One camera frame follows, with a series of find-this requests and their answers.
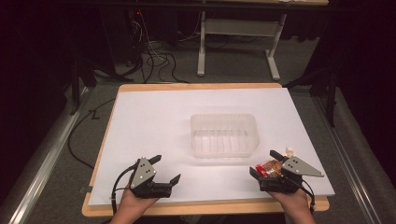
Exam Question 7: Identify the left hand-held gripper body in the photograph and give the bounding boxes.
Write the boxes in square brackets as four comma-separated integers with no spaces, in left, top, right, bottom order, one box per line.
[129,157,174,200]

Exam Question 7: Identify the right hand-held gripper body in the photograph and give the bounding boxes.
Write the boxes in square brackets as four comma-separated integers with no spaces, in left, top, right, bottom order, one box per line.
[258,155,325,194]

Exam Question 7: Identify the red and brown snack packet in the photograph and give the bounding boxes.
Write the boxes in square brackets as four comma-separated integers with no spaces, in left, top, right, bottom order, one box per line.
[255,159,284,178]

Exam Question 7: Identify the person's left hand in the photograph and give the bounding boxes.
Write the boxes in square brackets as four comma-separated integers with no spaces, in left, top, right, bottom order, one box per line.
[120,186,160,217]

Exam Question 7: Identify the person's right hand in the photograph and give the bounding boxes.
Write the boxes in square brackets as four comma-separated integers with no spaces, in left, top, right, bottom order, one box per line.
[268,188,313,217]

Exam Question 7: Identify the white board sheet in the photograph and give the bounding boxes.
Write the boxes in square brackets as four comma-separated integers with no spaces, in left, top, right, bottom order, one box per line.
[88,88,336,207]

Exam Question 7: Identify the clear plastic container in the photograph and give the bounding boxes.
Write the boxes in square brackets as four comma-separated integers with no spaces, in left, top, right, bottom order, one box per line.
[190,113,261,160]

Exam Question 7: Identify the black metal stand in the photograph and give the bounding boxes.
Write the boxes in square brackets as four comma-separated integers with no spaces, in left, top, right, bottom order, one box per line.
[68,46,135,116]
[282,59,342,128]

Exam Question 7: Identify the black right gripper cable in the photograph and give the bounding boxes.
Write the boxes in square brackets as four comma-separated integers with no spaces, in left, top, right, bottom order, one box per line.
[298,177,317,215]

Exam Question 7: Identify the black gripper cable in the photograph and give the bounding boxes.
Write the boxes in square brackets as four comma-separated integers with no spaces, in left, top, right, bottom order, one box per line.
[110,163,138,216]
[298,177,317,215]

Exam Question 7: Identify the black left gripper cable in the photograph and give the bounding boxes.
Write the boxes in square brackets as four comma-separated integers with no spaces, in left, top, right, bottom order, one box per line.
[110,163,138,216]

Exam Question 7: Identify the grey metal floor rail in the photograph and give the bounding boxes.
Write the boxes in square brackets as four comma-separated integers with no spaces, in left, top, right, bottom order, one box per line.
[312,95,389,224]
[0,86,92,224]

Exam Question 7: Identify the long black floor cable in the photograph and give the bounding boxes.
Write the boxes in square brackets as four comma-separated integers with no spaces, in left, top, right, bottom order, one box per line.
[67,97,117,170]

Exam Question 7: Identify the tangle of cables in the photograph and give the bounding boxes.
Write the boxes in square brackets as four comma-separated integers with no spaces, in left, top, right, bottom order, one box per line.
[123,8,204,84]

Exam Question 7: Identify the white metal desk frame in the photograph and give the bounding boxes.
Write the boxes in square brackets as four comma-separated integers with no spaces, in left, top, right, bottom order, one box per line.
[196,10,288,81]

